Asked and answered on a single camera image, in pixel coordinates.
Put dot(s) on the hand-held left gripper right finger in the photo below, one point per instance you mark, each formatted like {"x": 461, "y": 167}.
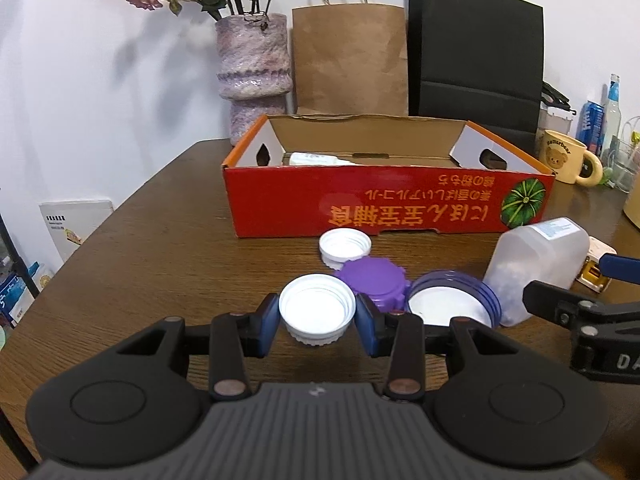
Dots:
{"x": 367, "y": 327}

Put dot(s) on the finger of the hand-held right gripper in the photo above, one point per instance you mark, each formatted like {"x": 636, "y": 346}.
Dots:
{"x": 555, "y": 300}
{"x": 622, "y": 266}

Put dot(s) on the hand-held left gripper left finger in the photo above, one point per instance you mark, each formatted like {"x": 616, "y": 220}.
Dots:
{"x": 267, "y": 325}

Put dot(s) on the clear cotton swab box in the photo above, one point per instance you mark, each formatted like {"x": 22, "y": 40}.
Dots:
{"x": 540, "y": 260}

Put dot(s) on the wide white screw cap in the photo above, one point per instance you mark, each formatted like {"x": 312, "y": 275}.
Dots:
{"x": 316, "y": 310}

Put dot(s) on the red cardboard box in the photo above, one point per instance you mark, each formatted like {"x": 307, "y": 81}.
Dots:
{"x": 300, "y": 205}

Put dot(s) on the white spray bottle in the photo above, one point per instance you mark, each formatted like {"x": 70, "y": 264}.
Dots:
{"x": 310, "y": 159}

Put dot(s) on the white and yellow gadget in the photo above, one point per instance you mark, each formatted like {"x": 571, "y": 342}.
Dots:
{"x": 595, "y": 270}

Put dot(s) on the purple ridged lid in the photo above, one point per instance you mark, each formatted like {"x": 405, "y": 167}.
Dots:
{"x": 372, "y": 280}

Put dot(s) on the yellow thermos jug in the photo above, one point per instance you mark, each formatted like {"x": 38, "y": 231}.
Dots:
{"x": 634, "y": 210}

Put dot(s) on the blue-rimmed white lid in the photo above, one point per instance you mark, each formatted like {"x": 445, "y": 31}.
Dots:
{"x": 445, "y": 305}

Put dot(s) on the small white screw cap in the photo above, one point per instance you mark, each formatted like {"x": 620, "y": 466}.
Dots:
{"x": 345, "y": 245}

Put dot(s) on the clear glass cup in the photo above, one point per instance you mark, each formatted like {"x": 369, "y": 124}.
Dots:
{"x": 625, "y": 167}

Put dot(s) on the yellow bear mug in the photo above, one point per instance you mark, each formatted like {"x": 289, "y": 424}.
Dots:
{"x": 557, "y": 155}

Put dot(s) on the clear bottle with blue label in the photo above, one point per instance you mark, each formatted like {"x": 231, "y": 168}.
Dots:
{"x": 612, "y": 110}

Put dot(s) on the plastic container with black clips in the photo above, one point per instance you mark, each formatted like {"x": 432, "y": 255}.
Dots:
{"x": 555, "y": 117}

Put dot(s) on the white flat box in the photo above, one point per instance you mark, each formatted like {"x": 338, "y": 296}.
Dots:
{"x": 75, "y": 220}

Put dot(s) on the black paper bag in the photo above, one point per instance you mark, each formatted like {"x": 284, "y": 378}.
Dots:
{"x": 475, "y": 60}

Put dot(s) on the storage rack with packets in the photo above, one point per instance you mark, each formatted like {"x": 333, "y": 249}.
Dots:
{"x": 15, "y": 295}

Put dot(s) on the mottled purple ceramic vase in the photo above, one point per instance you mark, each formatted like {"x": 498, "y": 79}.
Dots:
{"x": 252, "y": 60}

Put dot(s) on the brown paper bag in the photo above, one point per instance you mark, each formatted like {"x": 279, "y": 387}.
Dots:
{"x": 350, "y": 60}

